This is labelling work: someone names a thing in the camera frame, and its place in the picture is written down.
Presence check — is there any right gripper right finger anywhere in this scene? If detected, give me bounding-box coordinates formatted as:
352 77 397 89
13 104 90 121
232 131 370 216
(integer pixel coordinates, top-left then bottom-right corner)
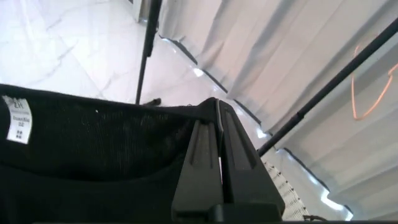
217 99 285 223

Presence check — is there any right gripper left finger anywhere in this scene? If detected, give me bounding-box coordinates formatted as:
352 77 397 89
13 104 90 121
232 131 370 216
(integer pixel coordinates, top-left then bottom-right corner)
171 120 224 223

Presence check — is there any black garment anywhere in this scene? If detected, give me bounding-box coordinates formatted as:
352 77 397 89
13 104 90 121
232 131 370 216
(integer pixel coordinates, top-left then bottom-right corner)
0 83 219 224

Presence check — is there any white laundry basket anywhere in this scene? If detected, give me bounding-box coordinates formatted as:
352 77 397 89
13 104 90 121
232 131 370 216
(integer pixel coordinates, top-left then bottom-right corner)
262 160 329 222

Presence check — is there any white curtain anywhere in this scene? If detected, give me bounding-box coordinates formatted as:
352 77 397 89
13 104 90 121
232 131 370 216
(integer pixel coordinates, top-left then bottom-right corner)
157 0 398 222

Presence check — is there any pink clothes hanger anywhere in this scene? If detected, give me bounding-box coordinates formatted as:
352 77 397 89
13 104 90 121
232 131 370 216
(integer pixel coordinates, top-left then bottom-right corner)
351 45 398 121

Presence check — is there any black clothes rack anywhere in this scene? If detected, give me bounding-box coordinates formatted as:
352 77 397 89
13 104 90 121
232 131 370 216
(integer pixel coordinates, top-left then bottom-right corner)
135 0 398 157

